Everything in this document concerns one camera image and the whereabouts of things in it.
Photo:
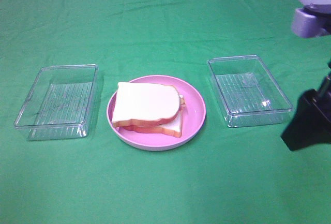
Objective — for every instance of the green tablecloth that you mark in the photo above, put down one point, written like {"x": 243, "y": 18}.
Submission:
{"x": 223, "y": 175}

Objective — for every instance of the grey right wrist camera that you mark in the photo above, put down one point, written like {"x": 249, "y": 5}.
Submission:
{"x": 311, "y": 21}

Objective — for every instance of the bacon strip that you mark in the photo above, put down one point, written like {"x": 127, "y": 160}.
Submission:
{"x": 182, "y": 103}

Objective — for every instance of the pink round plate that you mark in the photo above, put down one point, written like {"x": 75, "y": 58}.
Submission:
{"x": 193, "y": 118}

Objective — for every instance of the clear plastic tray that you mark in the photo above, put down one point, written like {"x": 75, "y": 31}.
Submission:
{"x": 60, "y": 103}
{"x": 247, "y": 93}

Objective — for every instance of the left clear plastic tray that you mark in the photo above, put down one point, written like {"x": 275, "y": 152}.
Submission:
{"x": 60, "y": 103}

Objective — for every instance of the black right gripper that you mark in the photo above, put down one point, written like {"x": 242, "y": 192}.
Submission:
{"x": 311, "y": 122}

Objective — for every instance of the bread slice from tray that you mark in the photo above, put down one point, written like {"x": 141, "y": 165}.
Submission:
{"x": 173, "y": 128}

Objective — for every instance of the right clear plastic tray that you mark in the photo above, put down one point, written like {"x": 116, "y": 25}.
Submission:
{"x": 247, "y": 93}

